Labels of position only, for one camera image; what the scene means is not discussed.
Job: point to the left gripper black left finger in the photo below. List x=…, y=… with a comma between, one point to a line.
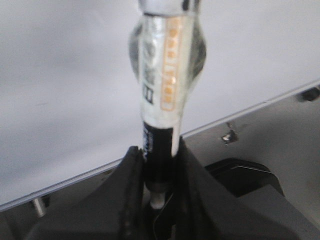
x=111, y=212

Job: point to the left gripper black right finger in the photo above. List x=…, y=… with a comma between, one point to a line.
x=206, y=210

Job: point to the white and black whiteboard marker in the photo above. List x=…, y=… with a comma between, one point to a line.
x=167, y=51

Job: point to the black stand base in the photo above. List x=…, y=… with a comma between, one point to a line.
x=241, y=177

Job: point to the white whiteboard with aluminium frame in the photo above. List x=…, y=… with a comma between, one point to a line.
x=69, y=101

